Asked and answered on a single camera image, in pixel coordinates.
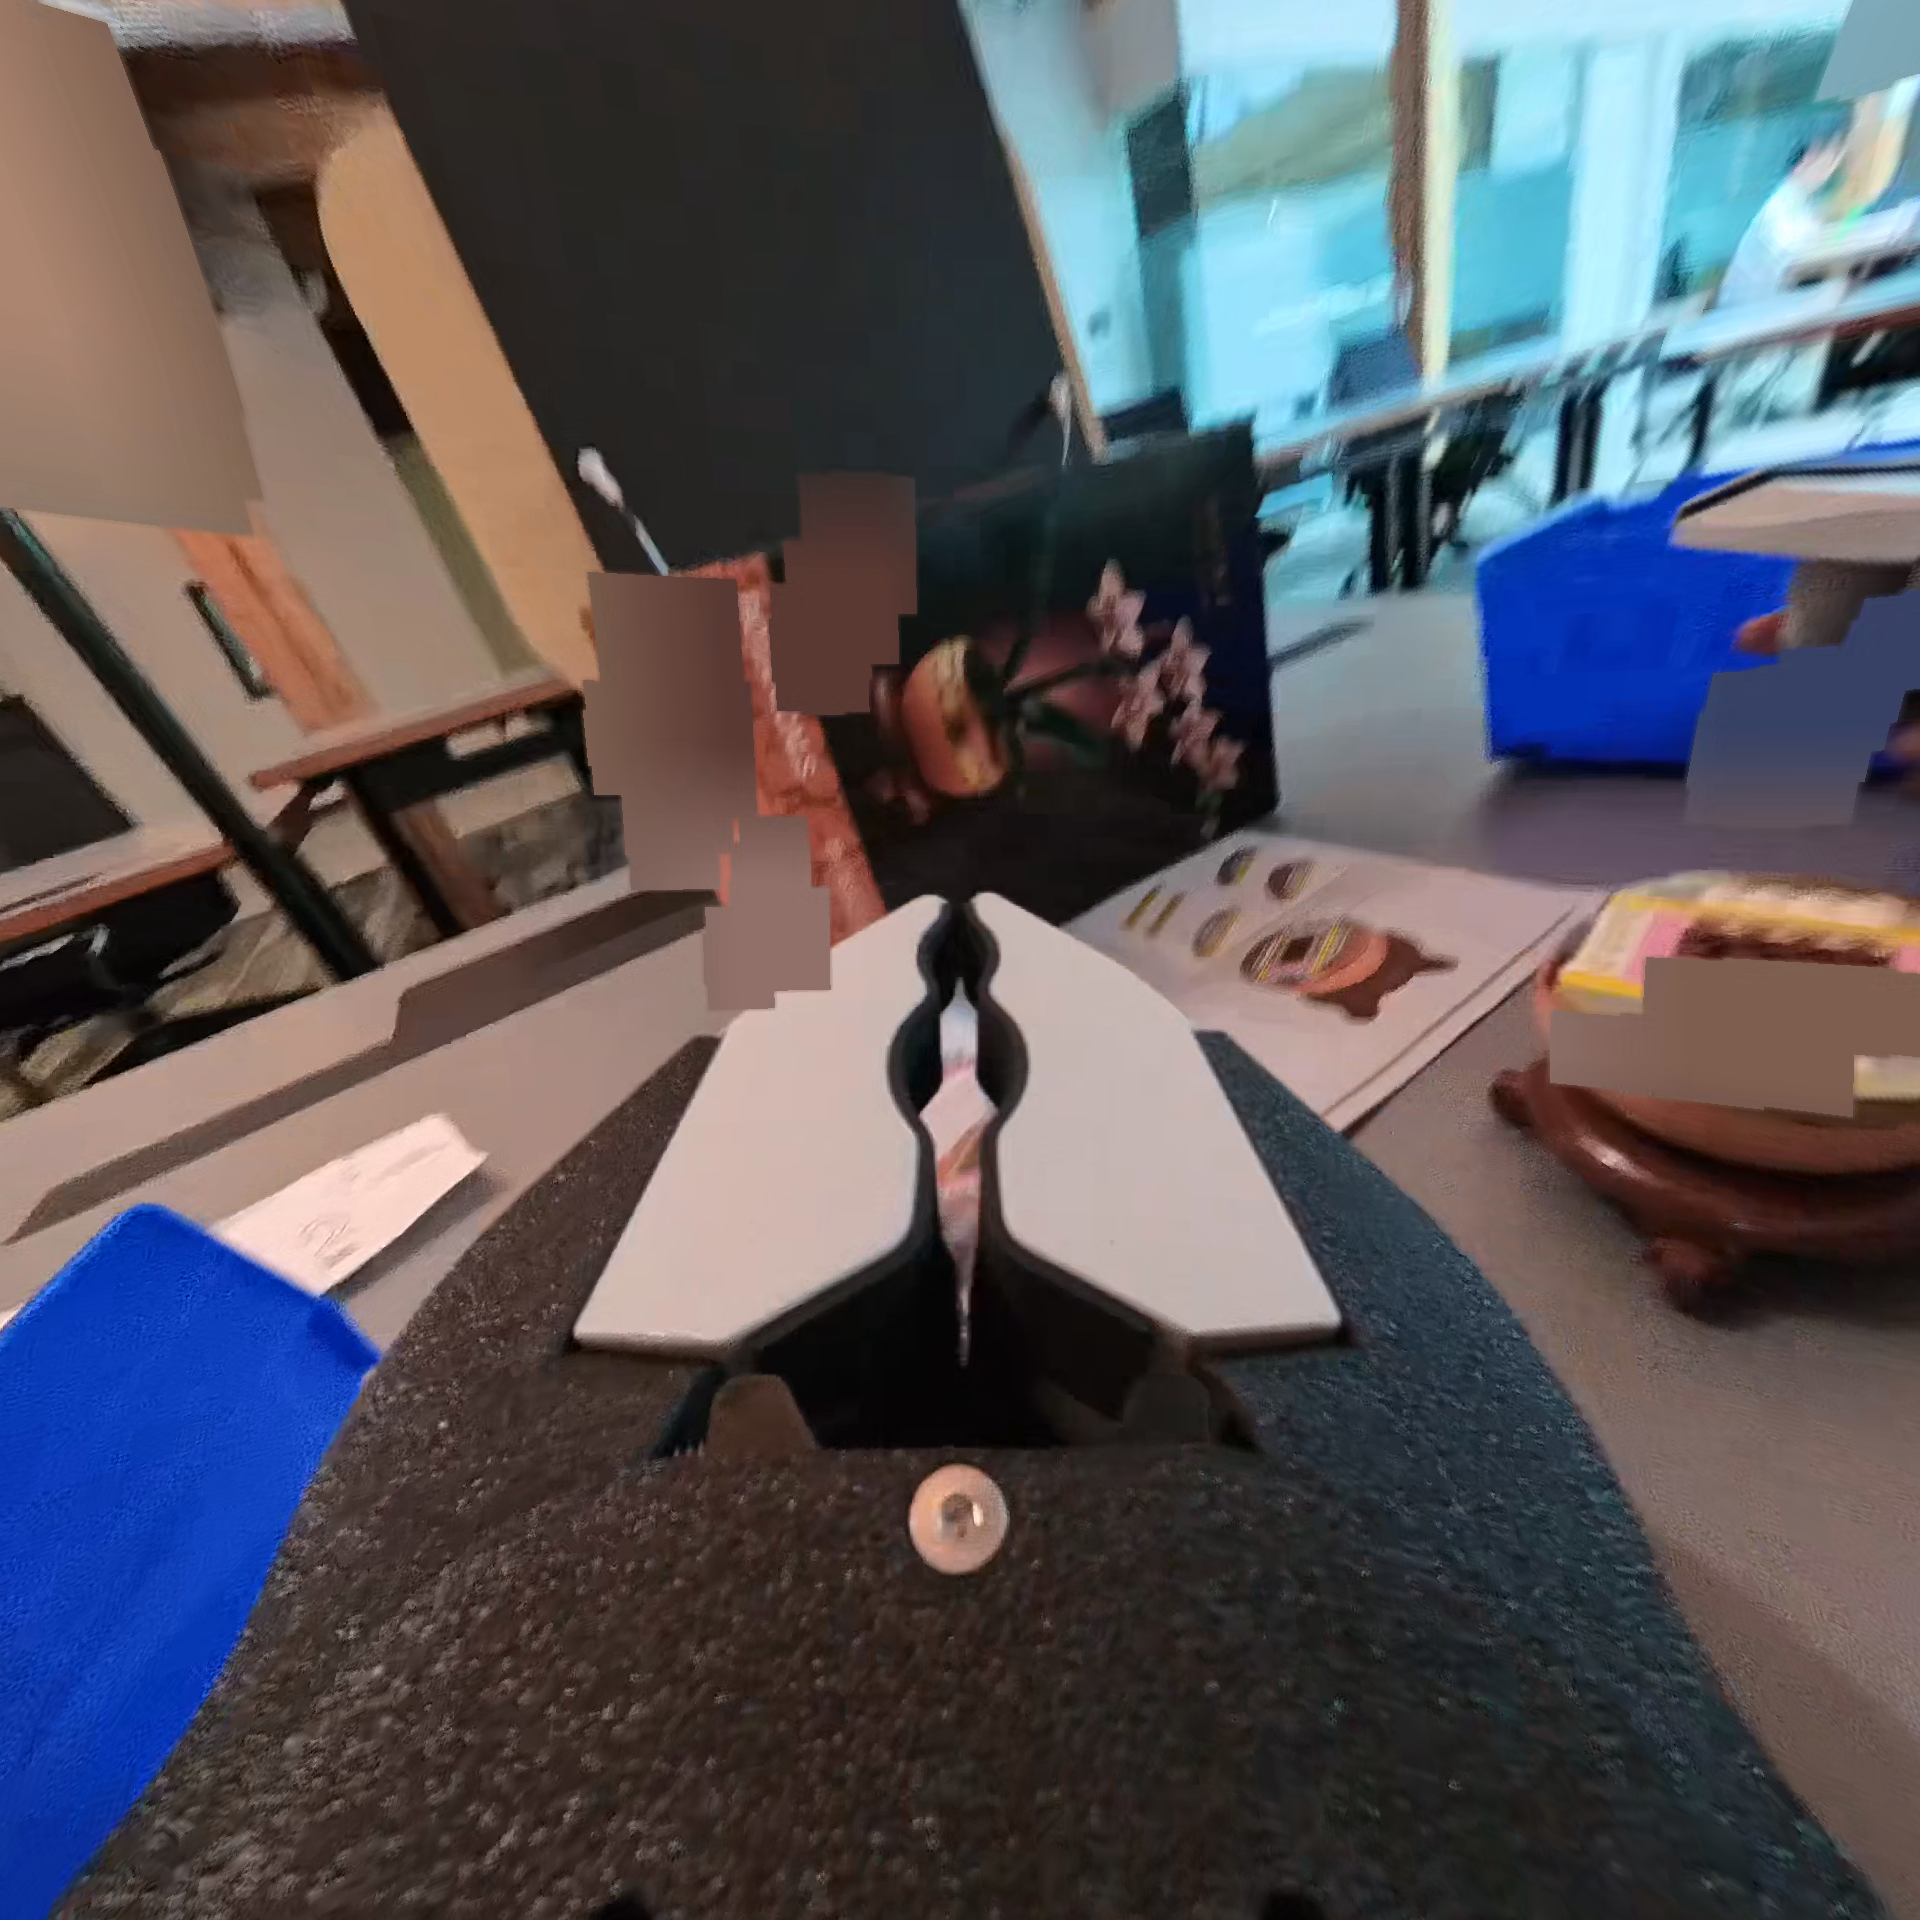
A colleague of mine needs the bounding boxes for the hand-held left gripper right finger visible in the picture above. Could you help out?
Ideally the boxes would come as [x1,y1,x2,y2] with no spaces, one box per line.
[966,897,1343,1367]

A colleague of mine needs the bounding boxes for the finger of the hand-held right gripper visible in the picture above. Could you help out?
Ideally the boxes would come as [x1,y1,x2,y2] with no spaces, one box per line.
[1674,471,1920,571]

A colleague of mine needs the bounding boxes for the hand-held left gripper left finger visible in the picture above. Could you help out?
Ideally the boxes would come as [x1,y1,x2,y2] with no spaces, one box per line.
[570,897,956,1358]

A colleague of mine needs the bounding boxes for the brick pot model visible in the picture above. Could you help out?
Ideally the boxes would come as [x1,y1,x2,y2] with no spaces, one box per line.
[1493,872,1920,1318]

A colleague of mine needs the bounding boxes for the blue plastic bin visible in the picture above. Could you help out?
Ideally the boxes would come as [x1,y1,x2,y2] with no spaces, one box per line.
[0,1207,383,1920]
[1478,451,1920,768]

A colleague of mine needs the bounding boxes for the background office desks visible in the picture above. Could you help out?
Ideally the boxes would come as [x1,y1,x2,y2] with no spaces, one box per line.
[1261,273,1920,593]

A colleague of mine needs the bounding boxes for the white paper sheet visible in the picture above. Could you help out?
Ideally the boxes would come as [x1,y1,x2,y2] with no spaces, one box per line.
[209,1119,492,1299]

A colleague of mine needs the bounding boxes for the white instruction booklet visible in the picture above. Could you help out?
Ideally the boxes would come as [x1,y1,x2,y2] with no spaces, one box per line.
[1064,834,1592,1137]

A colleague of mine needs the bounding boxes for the black flower print box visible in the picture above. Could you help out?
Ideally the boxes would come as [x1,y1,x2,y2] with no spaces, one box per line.
[676,421,1281,933]

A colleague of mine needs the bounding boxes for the white gooseneck microphone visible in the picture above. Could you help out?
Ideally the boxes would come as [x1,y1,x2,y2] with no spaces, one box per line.
[575,451,676,578]

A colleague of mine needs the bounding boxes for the curved wooden board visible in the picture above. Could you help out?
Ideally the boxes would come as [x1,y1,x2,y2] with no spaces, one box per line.
[316,114,601,686]

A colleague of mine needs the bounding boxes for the black panel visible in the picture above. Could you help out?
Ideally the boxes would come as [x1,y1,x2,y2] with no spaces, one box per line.
[345,0,1105,571]

